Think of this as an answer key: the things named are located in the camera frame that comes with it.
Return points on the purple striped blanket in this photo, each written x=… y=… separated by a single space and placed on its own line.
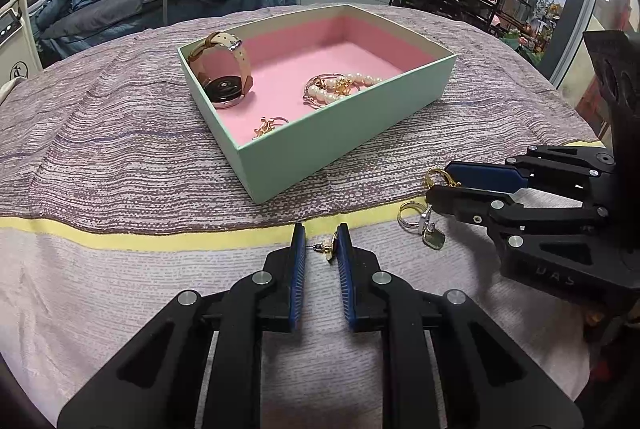
x=125 y=159

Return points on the green potted plant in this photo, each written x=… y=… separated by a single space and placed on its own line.
x=515 y=40

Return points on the small gold stud earring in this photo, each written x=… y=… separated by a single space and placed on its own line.
x=328 y=251

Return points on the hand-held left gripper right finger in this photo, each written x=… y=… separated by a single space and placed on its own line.
x=345 y=269

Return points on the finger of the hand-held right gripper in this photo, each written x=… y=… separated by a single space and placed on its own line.
x=485 y=176
x=460 y=204

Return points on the red garment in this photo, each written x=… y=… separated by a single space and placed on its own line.
x=602 y=366

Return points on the gold ornate earring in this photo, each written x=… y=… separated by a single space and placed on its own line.
x=262 y=128

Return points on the light pink bedspread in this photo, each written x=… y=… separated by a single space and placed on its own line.
x=100 y=309

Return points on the green box with pink lining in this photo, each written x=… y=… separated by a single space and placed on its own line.
x=320 y=154

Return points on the white beauty machine with screen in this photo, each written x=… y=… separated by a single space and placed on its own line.
x=20 y=59

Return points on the square stone earring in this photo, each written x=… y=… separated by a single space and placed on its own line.
x=434 y=239

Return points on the gold hoop earring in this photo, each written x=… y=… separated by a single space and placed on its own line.
x=428 y=181

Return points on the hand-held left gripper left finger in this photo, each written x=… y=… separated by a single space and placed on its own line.
x=297 y=269

